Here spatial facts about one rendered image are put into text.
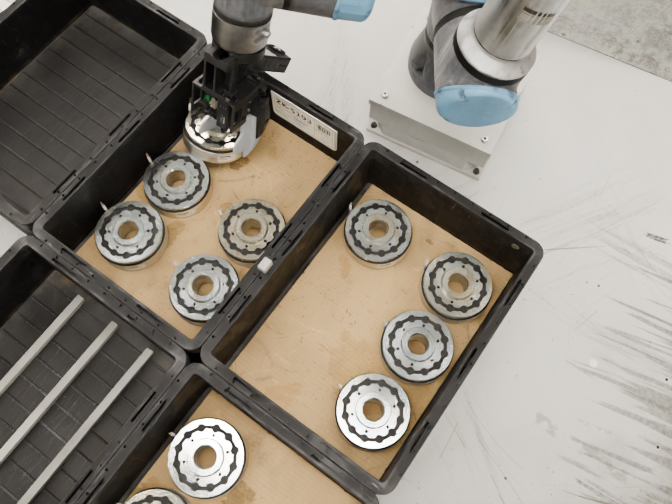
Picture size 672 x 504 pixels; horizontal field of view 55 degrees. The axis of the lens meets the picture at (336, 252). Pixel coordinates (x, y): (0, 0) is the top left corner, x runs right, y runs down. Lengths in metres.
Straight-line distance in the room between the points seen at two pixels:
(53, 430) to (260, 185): 0.46
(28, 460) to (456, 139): 0.81
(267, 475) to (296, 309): 0.23
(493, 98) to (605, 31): 1.56
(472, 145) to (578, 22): 1.37
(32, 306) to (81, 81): 0.40
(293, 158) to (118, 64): 0.36
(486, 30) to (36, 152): 0.72
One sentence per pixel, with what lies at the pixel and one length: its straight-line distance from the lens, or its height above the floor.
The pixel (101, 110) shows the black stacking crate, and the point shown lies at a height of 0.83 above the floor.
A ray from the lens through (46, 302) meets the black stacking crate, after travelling 1.05.
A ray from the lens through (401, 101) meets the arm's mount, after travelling 1.15.
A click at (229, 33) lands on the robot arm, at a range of 0.85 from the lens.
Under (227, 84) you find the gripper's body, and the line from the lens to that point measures 0.91.
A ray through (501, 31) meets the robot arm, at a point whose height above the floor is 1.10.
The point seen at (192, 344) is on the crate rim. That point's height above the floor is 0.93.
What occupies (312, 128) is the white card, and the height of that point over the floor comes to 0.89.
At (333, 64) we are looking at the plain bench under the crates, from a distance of 1.31.
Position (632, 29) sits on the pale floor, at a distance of 2.50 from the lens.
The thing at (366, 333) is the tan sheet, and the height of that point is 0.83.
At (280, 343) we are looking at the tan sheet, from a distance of 0.94.
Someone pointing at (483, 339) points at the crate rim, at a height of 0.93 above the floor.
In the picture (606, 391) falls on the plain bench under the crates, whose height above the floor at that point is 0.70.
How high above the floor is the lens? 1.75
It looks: 69 degrees down
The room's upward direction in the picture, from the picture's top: 2 degrees clockwise
